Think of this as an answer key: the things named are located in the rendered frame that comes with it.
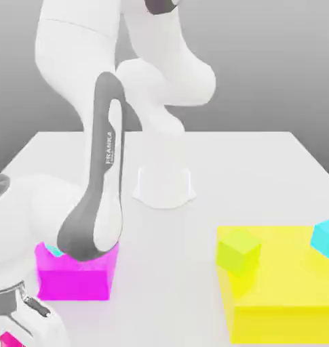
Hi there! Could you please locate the small yellow-green cube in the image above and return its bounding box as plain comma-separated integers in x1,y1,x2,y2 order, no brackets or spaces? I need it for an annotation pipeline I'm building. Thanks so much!
216,228,263,278

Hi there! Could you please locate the small cyan cube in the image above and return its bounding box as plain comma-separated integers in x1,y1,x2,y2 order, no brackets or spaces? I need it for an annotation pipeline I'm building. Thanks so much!
309,218,329,260
44,243,65,259

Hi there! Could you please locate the large yellow box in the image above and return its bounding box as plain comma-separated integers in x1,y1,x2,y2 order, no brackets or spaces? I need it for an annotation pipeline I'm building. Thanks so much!
216,225,329,346

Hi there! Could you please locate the large magenta box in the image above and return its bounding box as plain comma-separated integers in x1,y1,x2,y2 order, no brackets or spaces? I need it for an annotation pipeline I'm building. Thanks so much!
34,241,120,302

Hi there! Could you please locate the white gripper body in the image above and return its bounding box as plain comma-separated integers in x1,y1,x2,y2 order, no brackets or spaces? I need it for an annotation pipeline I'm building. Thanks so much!
0,303,72,347

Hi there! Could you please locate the small pink cube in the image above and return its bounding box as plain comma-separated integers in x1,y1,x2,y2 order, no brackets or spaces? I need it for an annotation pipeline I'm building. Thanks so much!
0,331,27,347

